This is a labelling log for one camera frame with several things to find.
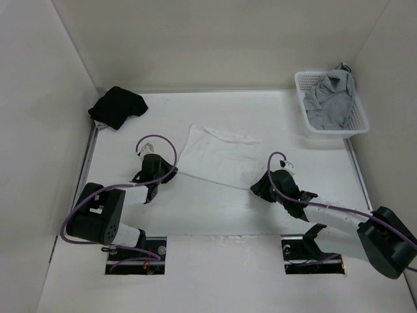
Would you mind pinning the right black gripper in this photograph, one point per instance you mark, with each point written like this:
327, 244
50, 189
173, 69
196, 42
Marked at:
260, 187

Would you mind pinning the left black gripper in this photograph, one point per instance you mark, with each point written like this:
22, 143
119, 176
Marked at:
167, 167

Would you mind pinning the white tank top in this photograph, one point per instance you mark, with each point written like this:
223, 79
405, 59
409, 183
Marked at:
222, 157

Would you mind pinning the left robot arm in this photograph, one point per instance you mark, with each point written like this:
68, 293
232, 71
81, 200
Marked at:
96, 218

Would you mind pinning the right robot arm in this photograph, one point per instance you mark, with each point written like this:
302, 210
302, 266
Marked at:
379, 238

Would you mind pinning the folded black tank top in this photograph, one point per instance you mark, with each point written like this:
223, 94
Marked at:
116, 106

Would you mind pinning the grey tank top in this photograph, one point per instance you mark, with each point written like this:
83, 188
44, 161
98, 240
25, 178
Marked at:
328, 104

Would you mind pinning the white plastic basket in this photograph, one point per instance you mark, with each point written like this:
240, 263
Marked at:
357, 121

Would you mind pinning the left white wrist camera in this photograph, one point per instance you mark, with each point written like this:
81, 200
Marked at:
147, 149

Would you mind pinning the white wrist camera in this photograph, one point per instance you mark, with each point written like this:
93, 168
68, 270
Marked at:
147, 149
287, 166

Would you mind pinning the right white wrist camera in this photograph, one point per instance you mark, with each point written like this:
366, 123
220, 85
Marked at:
287, 166

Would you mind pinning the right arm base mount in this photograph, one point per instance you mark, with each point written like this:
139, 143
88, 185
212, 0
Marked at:
302, 255

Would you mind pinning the left metal table rail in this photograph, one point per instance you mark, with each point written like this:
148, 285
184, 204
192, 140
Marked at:
86, 160

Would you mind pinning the metal table rail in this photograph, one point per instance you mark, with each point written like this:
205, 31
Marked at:
358, 174
86, 160

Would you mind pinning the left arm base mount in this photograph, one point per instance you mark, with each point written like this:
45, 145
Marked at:
148, 259

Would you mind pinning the right metal table rail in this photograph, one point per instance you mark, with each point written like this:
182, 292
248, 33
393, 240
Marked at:
358, 174

